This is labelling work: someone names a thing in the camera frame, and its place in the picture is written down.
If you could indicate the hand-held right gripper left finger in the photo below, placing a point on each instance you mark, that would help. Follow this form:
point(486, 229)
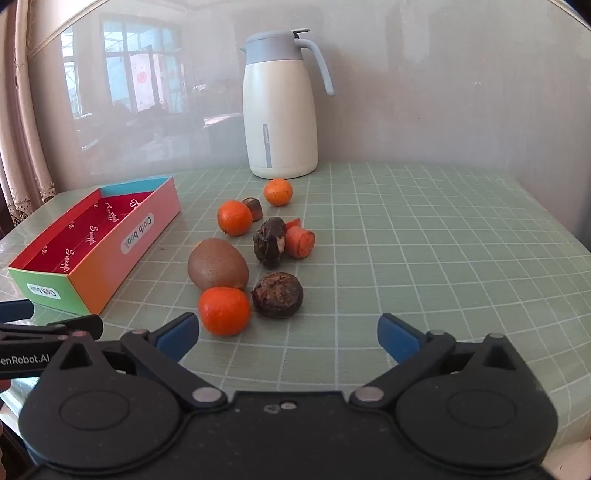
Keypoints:
point(178, 332)

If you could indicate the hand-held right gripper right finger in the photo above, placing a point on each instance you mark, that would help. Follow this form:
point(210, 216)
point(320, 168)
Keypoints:
point(397, 334)

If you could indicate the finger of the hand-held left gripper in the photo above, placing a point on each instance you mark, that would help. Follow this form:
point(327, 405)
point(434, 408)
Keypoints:
point(46, 330)
point(14, 309)

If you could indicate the orange tangerine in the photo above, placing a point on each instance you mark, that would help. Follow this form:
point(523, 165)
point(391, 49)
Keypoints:
point(224, 311)
point(278, 192)
point(234, 218)

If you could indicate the brown kiwi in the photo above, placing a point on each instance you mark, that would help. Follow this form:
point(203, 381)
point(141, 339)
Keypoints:
point(217, 264)

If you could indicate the colourful cardboard box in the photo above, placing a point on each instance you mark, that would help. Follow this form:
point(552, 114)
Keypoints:
point(115, 258)

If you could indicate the dark water chestnut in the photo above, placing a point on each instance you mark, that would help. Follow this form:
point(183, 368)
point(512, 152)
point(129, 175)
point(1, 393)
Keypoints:
point(277, 295)
point(268, 242)

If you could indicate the orange carrot piece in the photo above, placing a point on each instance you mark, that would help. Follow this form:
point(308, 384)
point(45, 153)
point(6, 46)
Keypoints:
point(300, 242)

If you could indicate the dark brown fruit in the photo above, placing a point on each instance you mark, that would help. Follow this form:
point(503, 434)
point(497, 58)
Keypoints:
point(253, 208)

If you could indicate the beige lace curtain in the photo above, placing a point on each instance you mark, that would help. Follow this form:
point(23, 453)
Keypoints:
point(23, 138)

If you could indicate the white thermos jug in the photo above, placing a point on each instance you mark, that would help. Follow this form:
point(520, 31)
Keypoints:
point(281, 115)

